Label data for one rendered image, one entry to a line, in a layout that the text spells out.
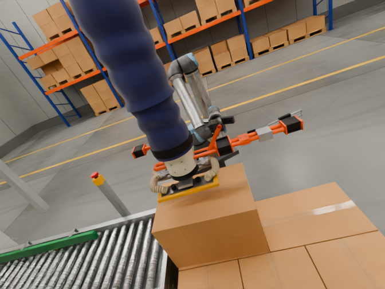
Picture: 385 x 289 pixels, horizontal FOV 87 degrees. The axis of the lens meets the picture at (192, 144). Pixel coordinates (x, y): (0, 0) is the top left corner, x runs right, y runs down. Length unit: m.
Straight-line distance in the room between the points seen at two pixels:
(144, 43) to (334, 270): 1.40
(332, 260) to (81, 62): 8.93
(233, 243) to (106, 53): 1.16
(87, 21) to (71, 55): 8.42
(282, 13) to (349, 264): 9.16
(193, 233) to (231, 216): 0.24
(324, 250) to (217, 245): 0.59
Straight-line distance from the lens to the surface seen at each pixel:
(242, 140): 1.06
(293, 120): 1.12
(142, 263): 1.73
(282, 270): 1.41
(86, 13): 0.87
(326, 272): 1.41
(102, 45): 0.87
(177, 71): 1.63
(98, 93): 9.30
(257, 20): 9.59
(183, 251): 1.40
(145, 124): 0.92
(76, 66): 9.30
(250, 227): 1.23
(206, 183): 1.05
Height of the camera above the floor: 1.82
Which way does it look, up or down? 29 degrees down
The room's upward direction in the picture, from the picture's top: 23 degrees counter-clockwise
